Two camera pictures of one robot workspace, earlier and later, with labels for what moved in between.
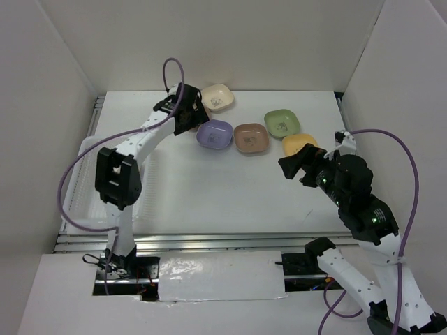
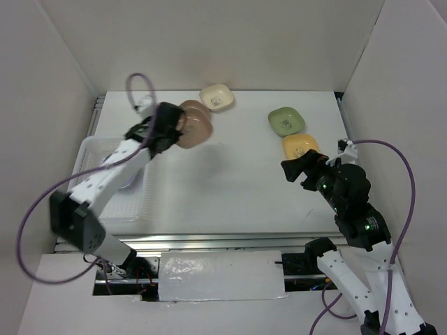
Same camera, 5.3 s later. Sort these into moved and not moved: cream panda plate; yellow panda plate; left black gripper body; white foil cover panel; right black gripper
Moved: left black gripper body
Not moved: yellow panda plate; right black gripper; white foil cover panel; cream panda plate
